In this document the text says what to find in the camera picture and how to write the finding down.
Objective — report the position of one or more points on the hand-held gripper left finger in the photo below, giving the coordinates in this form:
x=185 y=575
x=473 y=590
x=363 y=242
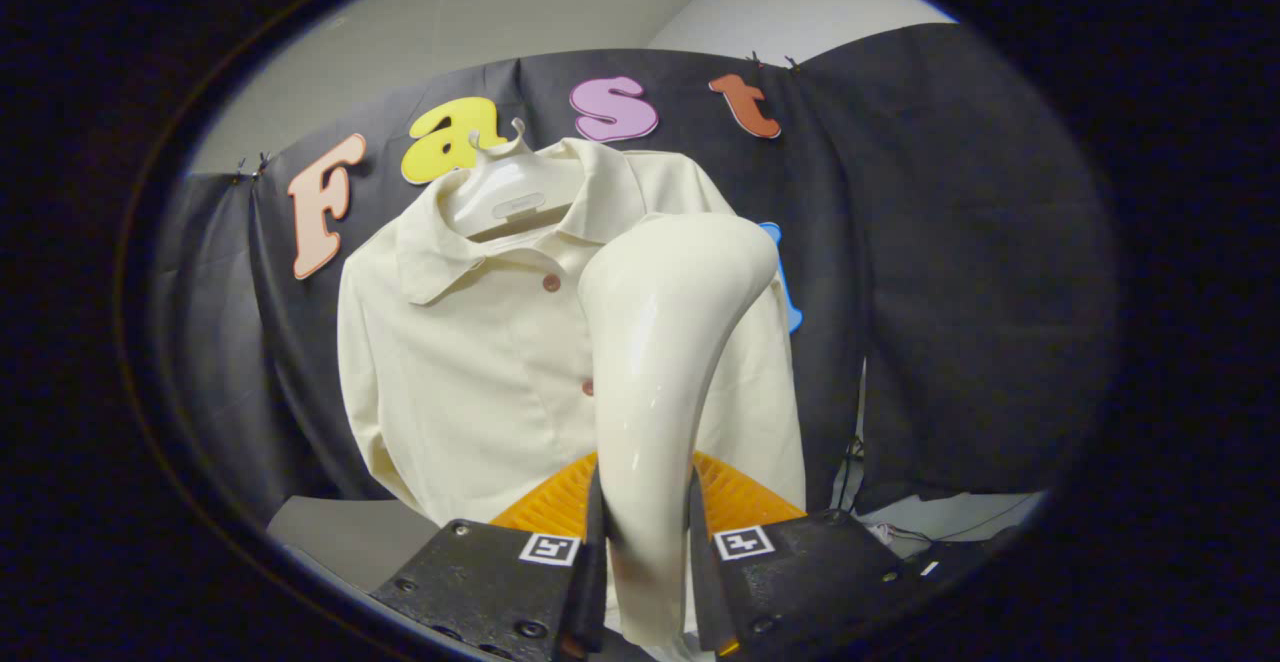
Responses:
x=590 y=562

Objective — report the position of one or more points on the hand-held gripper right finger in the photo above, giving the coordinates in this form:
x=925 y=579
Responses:
x=700 y=582

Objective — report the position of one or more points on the white garment steamer head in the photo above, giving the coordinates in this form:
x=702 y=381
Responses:
x=650 y=362

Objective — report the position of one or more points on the cream button shirt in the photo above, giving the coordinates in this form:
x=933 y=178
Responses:
x=470 y=372

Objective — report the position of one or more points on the white plastic clothes hanger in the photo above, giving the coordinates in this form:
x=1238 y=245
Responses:
x=510 y=192

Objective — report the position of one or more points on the grey cabinet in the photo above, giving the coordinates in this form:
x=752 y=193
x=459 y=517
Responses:
x=340 y=537

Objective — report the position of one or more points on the black backdrop cloth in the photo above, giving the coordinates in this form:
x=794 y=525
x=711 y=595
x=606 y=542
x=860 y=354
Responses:
x=980 y=272

